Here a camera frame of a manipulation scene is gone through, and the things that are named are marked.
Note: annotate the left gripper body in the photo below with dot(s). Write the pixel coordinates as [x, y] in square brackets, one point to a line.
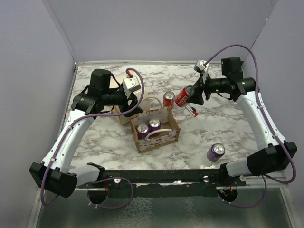
[115, 98]

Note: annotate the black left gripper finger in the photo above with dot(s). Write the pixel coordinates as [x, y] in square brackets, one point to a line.
[133, 100]
[134, 112]

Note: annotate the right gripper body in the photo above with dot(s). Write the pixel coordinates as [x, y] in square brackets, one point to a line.
[215, 85]

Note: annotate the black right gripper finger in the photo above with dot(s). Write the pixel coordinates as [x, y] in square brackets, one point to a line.
[195, 99]
[199, 84]

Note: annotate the red coca-cola can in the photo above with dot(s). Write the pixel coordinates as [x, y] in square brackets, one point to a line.
[182, 97]
[168, 100]

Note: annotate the purple Fanta can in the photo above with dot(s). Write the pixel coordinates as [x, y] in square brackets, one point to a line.
[142, 130]

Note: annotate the purple soda can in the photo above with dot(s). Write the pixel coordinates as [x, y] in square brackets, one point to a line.
[154, 124]
[215, 152]

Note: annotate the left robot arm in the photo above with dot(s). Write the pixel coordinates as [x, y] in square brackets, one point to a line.
[53, 172]

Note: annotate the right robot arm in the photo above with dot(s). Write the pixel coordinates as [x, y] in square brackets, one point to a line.
[274, 151]

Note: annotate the black marker pen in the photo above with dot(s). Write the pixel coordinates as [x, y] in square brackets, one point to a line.
[189, 109]

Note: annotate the upright red Coca-Cola can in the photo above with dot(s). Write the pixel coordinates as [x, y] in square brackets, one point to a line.
[168, 100]

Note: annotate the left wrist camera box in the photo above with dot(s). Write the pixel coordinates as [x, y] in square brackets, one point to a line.
[132, 86]

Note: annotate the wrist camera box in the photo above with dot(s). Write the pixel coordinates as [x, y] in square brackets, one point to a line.
[132, 86]
[201, 67]

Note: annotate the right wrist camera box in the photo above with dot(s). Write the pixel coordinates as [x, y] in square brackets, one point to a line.
[201, 67]

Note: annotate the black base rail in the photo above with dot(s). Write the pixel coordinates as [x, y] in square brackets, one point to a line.
[162, 183]

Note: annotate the aluminium extrusion rail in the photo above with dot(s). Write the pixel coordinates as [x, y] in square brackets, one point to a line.
[257, 181]

